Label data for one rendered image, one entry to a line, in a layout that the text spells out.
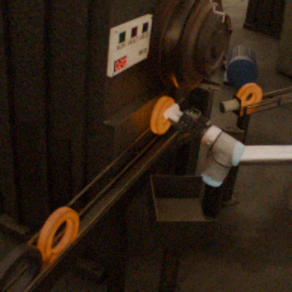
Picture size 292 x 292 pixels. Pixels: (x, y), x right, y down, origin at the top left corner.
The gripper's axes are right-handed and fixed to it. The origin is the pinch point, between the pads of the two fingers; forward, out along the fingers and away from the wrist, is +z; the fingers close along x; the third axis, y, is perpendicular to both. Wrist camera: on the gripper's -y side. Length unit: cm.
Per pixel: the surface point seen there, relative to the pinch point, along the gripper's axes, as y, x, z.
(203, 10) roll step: 42.6, -13.4, 6.0
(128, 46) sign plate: 27.1, 15.8, 17.6
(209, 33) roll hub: 36.9, -9.4, -1.4
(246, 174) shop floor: -77, -99, -42
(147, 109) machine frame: -2.1, 2.3, 5.8
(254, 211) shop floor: -72, -63, -59
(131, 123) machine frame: -2.8, 14.8, 5.6
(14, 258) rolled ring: -7, 90, -3
